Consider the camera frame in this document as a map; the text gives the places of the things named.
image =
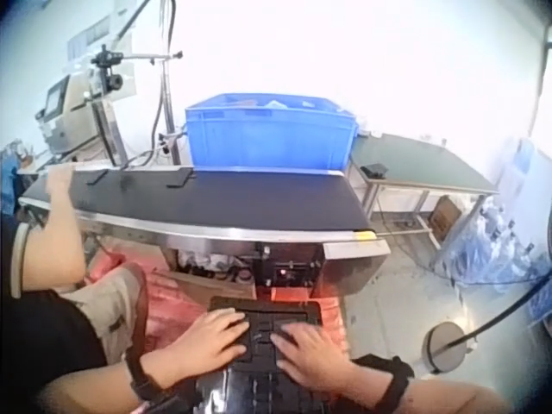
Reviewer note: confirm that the round white stand base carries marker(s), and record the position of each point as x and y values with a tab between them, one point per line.
446	347

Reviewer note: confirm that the person's right fingers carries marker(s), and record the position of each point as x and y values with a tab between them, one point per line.
295	338

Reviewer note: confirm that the person's left hand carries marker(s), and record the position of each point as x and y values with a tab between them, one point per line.
202	345

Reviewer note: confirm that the conveyor belt machine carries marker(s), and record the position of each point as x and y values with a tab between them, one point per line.
224	202

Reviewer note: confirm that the wall poster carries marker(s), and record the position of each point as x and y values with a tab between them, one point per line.
92	39

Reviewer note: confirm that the beige inkjet printer machine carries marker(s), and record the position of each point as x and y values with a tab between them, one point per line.
64	112

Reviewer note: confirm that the black wrist band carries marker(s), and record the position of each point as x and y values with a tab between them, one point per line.
144	377
388	381

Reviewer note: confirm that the person's left fingers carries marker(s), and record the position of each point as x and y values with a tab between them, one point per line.
230	324

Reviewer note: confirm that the brown cardboard box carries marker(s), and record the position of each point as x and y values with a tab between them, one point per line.
444	215

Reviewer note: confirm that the black belt guide bracket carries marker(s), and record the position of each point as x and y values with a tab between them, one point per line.
181	177
97	177

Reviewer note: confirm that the blue plastic crate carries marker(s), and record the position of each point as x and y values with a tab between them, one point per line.
269	133

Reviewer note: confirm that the red plastic bag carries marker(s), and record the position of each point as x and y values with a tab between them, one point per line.
172	302

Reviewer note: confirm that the person's right hand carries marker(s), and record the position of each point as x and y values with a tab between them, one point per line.
315	362

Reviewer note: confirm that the metal stand with print head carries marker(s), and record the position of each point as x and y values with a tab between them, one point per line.
129	86

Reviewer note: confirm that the green top metal table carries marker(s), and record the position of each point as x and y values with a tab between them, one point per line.
414	166

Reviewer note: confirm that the black plastic tray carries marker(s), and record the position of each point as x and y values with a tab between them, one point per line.
263	371

